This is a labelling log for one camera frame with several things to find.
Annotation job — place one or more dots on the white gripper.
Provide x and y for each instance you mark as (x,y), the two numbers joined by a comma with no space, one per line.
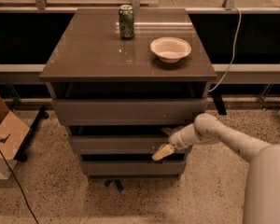
(177,141)

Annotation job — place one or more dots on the grey drawer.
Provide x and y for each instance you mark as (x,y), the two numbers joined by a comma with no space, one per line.
(72,112)
(138,144)
(133,168)

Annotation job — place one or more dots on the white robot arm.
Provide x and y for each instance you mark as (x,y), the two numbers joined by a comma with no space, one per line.
(262,187)

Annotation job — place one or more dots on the grey top drawer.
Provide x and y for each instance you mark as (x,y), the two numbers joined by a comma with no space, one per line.
(72,112)

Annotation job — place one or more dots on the grey drawer cabinet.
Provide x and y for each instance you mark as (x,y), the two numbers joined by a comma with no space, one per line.
(95,38)

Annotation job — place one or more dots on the grey bottom drawer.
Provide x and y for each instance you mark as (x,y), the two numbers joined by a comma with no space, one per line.
(133,168)

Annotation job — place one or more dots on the open cardboard box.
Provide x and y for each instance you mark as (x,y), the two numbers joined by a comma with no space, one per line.
(12,133)

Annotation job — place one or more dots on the black stand leg right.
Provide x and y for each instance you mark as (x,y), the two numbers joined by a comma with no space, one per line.
(219,104)

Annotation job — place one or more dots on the black stand leg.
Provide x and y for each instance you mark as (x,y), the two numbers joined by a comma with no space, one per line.
(219,104)
(21,154)

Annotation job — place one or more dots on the white paper bowl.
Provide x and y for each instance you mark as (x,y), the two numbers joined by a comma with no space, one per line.
(170,49)

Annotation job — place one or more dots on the metal window railing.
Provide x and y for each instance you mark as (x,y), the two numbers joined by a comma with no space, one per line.
(195,67)

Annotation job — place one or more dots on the green soda can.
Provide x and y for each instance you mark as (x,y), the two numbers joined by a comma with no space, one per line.
(126,21)

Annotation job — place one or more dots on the black stand leg left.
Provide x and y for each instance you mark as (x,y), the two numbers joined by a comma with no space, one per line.
(21,154)

